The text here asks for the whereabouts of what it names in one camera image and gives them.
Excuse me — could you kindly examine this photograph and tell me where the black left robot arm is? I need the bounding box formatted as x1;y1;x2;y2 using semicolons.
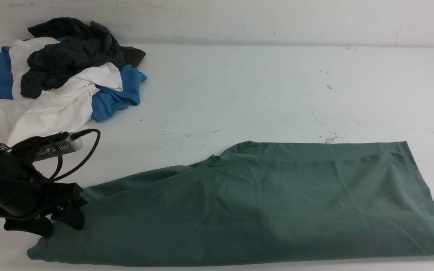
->
0;132;86;238

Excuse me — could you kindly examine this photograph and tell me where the blue garment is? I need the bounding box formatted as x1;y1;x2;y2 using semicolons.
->
0;46;147;122

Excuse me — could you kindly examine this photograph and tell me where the dark grey garment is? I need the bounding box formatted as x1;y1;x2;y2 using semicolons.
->
20;17;125;99

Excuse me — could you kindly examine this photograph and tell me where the white garment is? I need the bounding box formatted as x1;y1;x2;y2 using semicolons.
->
0;38;123;146

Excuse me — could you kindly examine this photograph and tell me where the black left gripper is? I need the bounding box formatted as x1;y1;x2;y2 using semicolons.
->
0;183;86;238

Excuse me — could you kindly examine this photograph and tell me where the green long sleeve shirt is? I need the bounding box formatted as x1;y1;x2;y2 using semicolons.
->
27;141;434;266

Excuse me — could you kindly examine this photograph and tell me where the black left camera cable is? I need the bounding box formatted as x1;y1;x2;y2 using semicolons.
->
0;129;101;183

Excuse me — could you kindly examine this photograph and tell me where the dark brown garment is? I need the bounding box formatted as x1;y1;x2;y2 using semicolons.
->
121;46;146;68

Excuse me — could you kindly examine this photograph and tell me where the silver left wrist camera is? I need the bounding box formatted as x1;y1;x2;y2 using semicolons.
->
34;136;83;162

